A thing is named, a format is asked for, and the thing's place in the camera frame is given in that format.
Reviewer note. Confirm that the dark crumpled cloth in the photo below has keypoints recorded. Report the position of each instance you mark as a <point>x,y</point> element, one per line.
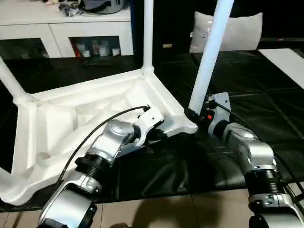
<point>70,9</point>

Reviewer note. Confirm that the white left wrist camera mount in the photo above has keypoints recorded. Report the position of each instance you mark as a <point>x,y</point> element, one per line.
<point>149,118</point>

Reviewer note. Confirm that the small white cup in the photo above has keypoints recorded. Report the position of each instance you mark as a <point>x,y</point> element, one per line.
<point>115,51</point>
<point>86,53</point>

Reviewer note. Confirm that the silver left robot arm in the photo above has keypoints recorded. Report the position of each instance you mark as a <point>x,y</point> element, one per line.
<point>111,140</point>

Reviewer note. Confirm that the black tall furniture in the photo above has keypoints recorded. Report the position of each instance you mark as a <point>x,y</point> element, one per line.
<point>171,23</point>

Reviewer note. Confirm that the white glass-door cabinet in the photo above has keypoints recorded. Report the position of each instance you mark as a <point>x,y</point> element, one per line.
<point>28,31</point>

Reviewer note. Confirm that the tall white jar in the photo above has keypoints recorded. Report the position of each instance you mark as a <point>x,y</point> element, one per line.
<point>103,48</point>

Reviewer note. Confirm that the small red bottle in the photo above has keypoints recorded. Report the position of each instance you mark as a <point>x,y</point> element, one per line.
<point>77,50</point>

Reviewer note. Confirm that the small yellow label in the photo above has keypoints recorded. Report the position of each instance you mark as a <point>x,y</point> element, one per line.
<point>167,45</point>

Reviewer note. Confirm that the black work mat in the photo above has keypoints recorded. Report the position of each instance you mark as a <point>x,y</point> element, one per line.
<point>261,83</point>

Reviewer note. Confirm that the white plastic table leg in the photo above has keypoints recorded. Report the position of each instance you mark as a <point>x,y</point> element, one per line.
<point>147,31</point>
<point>6,183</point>
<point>10,78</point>
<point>209,52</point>

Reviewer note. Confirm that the grey printed cushion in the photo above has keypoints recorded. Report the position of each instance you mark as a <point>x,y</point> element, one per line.
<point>242,33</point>

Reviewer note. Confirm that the white flat sheet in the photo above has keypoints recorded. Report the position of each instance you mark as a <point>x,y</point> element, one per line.
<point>282,61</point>

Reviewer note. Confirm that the white plastic table top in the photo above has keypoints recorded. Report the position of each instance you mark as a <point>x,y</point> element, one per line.
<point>59,118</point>

